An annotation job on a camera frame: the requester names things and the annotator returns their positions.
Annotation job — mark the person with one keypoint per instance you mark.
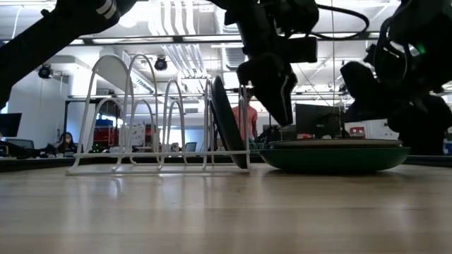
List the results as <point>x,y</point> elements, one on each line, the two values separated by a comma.
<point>251,120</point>
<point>66,143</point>

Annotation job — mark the black computer monitor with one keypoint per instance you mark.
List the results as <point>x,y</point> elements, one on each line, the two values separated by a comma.
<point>10,124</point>
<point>318,120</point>

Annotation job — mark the red white sign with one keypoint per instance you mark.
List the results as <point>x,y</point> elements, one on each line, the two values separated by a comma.
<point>357,132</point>

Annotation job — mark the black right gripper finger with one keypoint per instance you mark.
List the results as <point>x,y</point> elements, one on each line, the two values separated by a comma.
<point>367,98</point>

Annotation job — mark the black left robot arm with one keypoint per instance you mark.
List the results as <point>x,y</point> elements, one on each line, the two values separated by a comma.
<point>53,39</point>

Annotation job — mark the dark blue glossy plate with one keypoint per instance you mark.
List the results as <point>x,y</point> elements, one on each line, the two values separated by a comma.
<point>226,120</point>

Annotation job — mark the black background stand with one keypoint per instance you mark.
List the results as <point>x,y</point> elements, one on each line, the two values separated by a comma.
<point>65,123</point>

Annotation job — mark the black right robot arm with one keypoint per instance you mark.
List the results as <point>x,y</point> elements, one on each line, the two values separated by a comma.
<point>423,120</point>

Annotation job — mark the red cabinet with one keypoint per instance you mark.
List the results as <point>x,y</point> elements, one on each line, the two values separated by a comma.
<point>104,135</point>

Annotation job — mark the black aluminium table frame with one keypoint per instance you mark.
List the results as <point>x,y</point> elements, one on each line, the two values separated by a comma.
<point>35,164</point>

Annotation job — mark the large green plate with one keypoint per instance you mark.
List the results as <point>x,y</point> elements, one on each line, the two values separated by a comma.
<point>335,160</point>

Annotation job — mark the olive leaf pattern plate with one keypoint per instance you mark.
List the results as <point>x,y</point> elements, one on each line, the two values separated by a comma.
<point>335,145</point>

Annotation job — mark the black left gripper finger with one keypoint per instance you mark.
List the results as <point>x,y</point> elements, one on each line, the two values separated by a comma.
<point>289,98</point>
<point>265,84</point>

